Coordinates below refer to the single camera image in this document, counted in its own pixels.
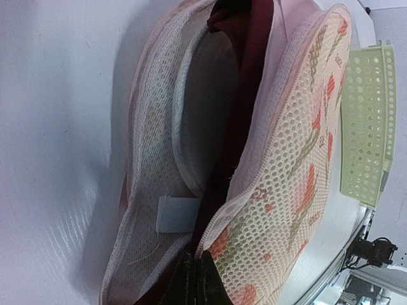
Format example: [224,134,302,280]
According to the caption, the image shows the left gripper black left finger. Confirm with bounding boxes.
[159,252,196,305]

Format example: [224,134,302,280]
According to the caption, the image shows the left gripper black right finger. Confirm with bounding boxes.
[197,251,233,305]

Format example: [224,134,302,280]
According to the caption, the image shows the floral mesh laundry bag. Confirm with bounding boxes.
[99,1,352,304]

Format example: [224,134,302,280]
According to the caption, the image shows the dark red bra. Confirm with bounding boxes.
[188,0,274,252]

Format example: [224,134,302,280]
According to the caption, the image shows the white fabric care label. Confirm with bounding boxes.
[155,196,201,234]

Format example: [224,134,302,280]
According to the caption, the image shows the light green plastic basket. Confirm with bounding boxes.
[340,41,397,209]

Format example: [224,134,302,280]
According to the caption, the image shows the aluminium front rail frame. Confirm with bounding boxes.
[295,206,407,305]

